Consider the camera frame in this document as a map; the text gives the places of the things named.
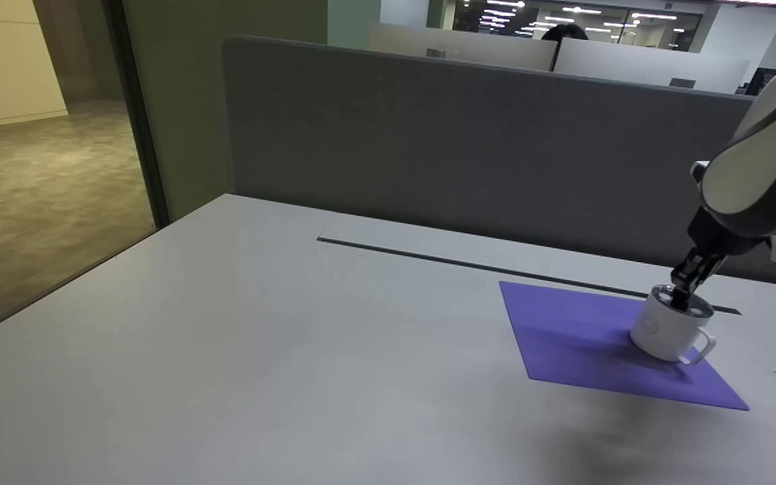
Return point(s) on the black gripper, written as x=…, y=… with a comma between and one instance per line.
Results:
x=716, y=238

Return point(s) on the white cup with slider lid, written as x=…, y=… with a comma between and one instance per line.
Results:
x=665, y=335

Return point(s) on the purple mat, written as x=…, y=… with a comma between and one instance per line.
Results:
x=578, y=345

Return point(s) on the black computer monitor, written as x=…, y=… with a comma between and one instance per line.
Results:
x=755, y=79

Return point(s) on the grey desk divider panel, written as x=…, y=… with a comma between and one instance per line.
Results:
x=496, y=152

